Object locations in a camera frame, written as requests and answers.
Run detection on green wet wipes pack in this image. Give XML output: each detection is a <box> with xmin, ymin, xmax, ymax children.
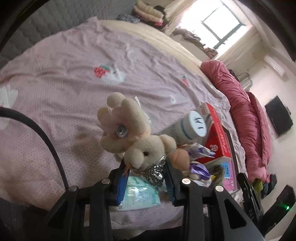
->
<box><xmin>115</xmin><ymin>176</ymin><xmax>161</xmax><ymax>211</ymax></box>

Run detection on purple white snack packet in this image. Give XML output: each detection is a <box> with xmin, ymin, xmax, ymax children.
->
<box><xmin>182</xmin><ymin>143</ymin><xmax>215</xmax><ymax>161</ymax></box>

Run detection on cream bunny plush keychain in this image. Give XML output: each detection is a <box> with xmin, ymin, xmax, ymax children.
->
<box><xmin>97</xmin><ymin>92</ymin><xmax>177</xmax><ymax>187</ymax></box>

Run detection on leopard print scrunchie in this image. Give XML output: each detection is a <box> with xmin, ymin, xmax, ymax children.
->
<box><xmin>209</xmin><ymin>165</ymin><xmax>225</xmax><ymax>187</ymax></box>

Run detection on peach makeup sponge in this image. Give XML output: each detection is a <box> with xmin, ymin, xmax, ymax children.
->
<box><xmin>168</xmin><ymin>148</ymin><xmax>190</xmax><ymax>171</ymax></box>

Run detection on dark shallow tray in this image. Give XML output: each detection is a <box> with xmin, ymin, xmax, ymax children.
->
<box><xmin>221</xmin><ymin>126</ymin><xmax>240</xmax><ymax>194</ymax></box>

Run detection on pink book in tray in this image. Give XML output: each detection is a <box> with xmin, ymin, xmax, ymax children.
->
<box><xmin>203</xmin><ymin>156</ymin><xmax>239</xmax><ymax>192</ymax></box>

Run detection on white cylindrical bottle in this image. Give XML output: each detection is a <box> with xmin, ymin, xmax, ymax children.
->
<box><xmin>157</xmin><ymin>111</ymin><xmax>210</xmax><ymax>146</ymax></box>

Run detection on red tissue pack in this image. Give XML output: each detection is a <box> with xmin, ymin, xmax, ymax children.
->
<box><xmin>195</xmin><ymin>102</ymin><xmax>232</xmax><ymax>168</ymax></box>

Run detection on pink folded quilt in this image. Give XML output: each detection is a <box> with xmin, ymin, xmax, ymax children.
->
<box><xmin>200</xmin><ymin>60</ymin><xmax>272</xmax><ymax>183</ymax></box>

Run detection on lilac strawberry bedsheet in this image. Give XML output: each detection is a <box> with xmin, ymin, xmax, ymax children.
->
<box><xmin>1</xmin><ymin>17</ymin><xmax>246</xmax><ymax>230</ymax></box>

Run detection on cream curtain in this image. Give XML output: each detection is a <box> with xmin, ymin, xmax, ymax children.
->
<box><xmin>217</xmin><ymin>26</ymin><xmax>261</xmax><ymax>67</ymax></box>

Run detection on window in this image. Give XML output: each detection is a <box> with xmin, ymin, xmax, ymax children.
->
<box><xmin>180</xmin><ymin>1</ymin><xmax>250</xmax><ymax>51</ymax></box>

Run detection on stack of folded clothes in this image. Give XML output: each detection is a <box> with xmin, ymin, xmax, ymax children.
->
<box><xmin>132</xmin><ymin>1</ymin><xmax>168</xmax><ymax>31</ymax></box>

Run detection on grey quilted headboard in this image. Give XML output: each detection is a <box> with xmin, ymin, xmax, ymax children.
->
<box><xmin>1</xmin><ymin>1</ymin><xmax>135</xmax><ymax>66</ymax></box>

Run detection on black wall television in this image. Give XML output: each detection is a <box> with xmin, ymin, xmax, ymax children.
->
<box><xmin>264</xmin><ymin>96</ymin><xmax>293</xmax><ymax>136</ymax></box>

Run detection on black cable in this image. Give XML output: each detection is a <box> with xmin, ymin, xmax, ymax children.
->
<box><xmin>0</xmin><ymin>106</ymin><xmax>70</xmax><ymax>190</ymax></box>

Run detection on wall air conditioner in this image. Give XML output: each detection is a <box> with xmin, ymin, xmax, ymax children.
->
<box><xmin>263</xmin><ymin>55</ymin><xmax>285</xmax><ymax>78</ymax></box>

